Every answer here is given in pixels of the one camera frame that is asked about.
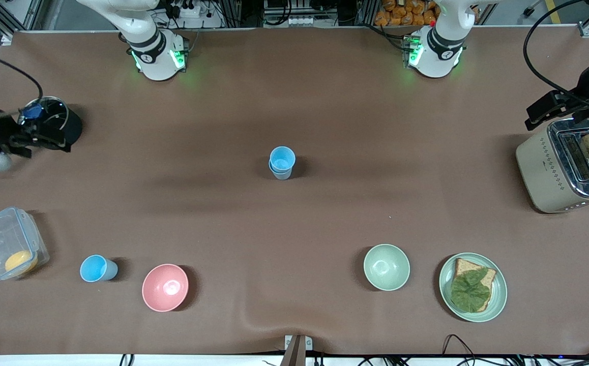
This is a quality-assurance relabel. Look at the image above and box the beige and chrome toaster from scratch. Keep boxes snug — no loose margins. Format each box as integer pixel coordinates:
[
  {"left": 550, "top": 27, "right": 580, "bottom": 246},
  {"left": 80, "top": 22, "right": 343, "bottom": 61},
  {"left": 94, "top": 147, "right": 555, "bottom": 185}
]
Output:
[{"left": 516, "top": 119, "right": 589, "bottom": 214}]

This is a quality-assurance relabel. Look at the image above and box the yellow round food piece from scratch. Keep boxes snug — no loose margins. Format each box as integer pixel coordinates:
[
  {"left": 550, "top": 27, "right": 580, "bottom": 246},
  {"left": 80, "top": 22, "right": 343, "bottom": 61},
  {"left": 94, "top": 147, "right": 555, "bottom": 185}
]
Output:
[{"left": 5, "top": 250, "right": 39, "bottom": 275}]

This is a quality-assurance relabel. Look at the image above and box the brown bread slice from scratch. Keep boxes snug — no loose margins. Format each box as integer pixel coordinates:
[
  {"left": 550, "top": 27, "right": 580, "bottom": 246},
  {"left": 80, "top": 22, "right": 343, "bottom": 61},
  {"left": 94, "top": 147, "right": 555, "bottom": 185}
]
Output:
[{"left": 452, "top": 258, "right": 497, "bottom": 313}]

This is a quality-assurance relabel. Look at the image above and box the bag of orange snacks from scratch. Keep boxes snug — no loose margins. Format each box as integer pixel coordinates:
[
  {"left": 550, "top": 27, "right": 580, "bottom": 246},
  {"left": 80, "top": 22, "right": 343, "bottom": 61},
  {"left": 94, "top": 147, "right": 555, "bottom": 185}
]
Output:
[{"left": 374, "top": 0, "right": 437, "bottom": 26}]

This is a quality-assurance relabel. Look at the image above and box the pale green plate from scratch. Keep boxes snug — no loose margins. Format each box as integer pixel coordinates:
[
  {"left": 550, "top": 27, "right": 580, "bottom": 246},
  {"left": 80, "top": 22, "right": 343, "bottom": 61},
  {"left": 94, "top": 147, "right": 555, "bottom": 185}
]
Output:
[{"left": 438, "top": 252, "right": 508, "bottom": 323}]

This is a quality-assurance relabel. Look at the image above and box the green lettuce leaf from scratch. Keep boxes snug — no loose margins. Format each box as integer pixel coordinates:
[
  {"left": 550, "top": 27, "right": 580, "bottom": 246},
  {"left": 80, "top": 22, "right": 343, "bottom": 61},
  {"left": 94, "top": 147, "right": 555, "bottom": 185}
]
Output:
[{"left": 450, "top": 268, "right": 491, "bottom": 313}]

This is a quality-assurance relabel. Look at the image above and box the pink bowl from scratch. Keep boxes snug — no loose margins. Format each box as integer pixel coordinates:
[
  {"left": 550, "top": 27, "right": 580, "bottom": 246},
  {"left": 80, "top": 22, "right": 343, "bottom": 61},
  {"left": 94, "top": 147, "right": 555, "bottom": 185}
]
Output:
[{"left": 142, "top": 263, "right": 189, "bottom": 312}]

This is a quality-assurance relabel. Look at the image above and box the white power strip with plugs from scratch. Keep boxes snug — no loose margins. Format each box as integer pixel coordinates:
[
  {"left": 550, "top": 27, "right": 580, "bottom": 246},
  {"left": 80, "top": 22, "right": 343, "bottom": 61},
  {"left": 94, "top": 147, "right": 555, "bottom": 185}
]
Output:
[{"left": 169, "top": 0, "right": 210, "bottom": 19}]

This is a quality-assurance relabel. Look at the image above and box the pale green bowl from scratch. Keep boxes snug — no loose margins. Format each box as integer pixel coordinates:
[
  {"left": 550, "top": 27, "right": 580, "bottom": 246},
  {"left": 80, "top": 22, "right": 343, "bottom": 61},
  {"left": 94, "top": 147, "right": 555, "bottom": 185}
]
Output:
[{"left": 363, "top": 244, "right": 410, "bottom": 292}]

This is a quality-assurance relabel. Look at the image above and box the black pot with blue handle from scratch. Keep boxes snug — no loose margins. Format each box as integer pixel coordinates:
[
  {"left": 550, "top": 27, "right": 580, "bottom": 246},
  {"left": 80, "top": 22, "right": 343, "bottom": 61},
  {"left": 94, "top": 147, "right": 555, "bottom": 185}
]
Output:
[{"left": 17, "top": 96, "right": 83, "bottom": 152}]

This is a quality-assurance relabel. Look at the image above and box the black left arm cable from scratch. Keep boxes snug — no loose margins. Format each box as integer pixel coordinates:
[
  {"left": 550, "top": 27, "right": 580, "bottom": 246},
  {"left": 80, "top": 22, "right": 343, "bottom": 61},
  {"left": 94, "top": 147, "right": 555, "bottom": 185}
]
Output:
[{"left": 523, "top": 0, "right": 589, "bottom": 108}]

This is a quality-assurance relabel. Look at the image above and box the black looped floor cable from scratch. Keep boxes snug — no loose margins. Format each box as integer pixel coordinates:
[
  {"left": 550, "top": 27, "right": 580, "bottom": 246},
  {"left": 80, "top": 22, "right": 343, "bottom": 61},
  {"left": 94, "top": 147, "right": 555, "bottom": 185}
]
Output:
[{"left": 442, "top": 334, "right": 481, "bottom": 366}]

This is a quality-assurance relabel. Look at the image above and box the metal table edge bracket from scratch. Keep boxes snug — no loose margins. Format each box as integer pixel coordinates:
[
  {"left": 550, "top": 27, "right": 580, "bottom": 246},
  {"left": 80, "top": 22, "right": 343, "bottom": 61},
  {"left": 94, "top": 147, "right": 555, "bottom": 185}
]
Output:
[{"left": 284, "top": 334, "right": 313, "bottom": 366}]

